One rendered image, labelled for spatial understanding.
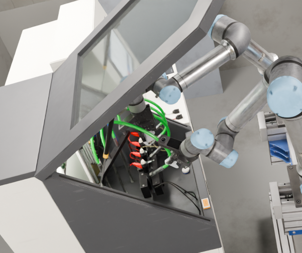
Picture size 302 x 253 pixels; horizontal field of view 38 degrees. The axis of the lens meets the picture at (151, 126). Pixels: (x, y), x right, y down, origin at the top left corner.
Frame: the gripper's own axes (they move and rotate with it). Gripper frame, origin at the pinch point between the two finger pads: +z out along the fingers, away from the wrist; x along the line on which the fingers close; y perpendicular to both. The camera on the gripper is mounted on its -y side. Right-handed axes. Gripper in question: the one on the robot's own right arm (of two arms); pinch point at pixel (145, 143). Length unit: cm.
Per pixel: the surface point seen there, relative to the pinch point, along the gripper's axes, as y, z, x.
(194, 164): 18.6, 25.2, 4.5
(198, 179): 19.1, 25.3, -5.9
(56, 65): -33, -32, 35
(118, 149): -16.3, 10.3, 13.0
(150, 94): 2, 22, 72
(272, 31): 117, 87, 216
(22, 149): -43, -30, -21
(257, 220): 48, 120, 35
